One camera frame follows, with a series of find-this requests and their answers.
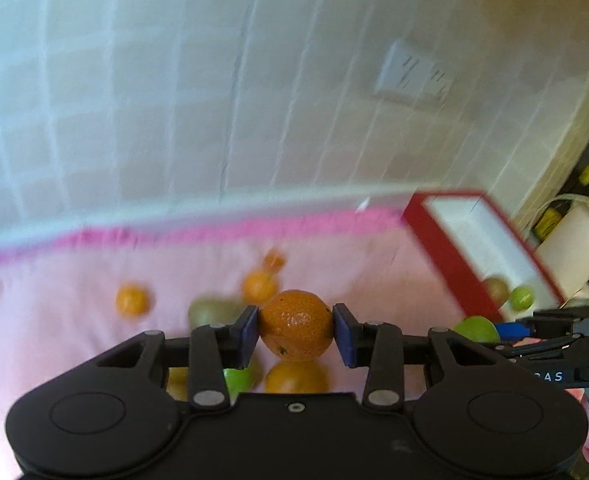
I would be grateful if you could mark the orange tangerine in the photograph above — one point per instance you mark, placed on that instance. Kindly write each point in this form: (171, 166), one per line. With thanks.
(259, 286)
(297, 325)
(132, 300)
(274, 260)
(296, 378)

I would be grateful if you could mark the brown kiwi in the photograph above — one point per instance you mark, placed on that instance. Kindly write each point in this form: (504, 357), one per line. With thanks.
(497, 290)
(212, 311)

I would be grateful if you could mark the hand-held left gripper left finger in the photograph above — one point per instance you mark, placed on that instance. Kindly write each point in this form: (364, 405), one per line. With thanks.
(247, 336)

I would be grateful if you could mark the red box with white lining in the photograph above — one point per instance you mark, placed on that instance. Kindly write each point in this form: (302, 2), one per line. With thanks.
(474, 240)

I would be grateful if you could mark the pink cloth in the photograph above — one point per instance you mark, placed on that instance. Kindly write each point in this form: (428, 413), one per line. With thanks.
(74, 320)

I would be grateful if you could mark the green lime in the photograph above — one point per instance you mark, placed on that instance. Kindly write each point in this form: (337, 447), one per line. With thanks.
(239, 381)
(522, 296)
(476, 330)

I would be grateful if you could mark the white plastic jug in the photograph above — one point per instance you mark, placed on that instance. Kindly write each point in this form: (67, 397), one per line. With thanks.
(577, 247)

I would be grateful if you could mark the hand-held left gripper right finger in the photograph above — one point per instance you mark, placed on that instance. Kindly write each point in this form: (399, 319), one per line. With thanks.
(343, 336)

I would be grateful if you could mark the white wall socket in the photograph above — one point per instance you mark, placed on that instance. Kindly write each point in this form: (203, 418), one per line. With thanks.
(414, 79)

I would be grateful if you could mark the yellow and black object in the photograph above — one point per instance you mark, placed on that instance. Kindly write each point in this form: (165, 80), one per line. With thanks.
(547, 221)

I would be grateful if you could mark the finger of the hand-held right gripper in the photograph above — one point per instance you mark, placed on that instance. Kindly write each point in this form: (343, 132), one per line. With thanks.
(554, 319)
(539, 347)

